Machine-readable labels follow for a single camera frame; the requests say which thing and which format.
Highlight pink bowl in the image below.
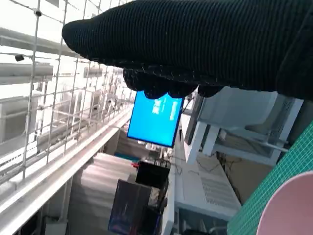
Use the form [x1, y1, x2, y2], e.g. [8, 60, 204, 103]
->
[256, 171, 313, 235]

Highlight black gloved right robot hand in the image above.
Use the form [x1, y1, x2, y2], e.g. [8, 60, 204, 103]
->
[61, 0, 313, 101]

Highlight green cutting mat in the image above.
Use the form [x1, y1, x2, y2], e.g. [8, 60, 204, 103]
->
[226, 119, 313, 235]

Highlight dark glossy panel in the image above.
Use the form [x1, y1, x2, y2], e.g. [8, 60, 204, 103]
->
[107, 179, 153, 235]

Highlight black box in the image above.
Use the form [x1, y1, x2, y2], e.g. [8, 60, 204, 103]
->
[135, 160, 171, 189]

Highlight white metal grid frame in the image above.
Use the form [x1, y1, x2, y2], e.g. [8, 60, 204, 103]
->
[0, 0, 137, 183]

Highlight white glass-sided cabinet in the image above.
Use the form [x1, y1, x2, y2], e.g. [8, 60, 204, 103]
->
[183, 85, 304, 167]

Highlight white perforated cabinet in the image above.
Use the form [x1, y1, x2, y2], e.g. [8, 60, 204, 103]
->
[168, 156, 243, 235]

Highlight blue lit monitor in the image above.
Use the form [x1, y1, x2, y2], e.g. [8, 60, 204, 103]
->
[126, 91, 185, 148]

